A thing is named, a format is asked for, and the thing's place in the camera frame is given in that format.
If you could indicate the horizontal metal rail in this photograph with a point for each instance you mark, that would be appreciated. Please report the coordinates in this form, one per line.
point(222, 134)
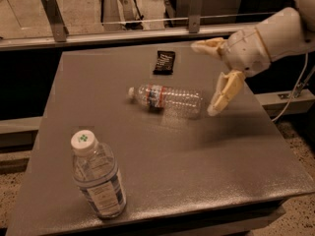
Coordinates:
point(122, 37)

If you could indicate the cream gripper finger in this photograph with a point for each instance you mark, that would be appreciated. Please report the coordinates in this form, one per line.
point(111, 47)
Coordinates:
point(212, 47)
point(228, 86)

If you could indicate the right metal bracket post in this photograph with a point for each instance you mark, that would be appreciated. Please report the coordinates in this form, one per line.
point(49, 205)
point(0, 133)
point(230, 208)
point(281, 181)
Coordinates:
point(194, 14)

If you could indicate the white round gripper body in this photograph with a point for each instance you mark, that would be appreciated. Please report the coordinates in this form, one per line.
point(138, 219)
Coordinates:
point(246, 52)

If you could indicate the black snack bar wrapper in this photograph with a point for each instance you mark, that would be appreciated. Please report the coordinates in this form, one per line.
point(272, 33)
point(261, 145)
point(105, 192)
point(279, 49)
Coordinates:
point(165, 62)

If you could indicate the clear red-label water bottle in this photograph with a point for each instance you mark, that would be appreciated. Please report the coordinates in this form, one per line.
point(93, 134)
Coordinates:
point(179, 102)

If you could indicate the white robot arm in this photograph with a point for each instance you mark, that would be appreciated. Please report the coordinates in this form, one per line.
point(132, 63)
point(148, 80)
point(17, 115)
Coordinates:
point(289, 32)

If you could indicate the left metal bracket post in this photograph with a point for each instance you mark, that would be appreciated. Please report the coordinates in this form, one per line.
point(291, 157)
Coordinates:
point(54, 17)

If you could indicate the metal bracket post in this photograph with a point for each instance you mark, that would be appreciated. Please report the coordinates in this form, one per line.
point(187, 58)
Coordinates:
point(54, 17)
point(194, 14)

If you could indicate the clear blue-label water bottle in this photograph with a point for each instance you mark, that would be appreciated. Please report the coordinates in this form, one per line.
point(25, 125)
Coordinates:
point(97, 175)

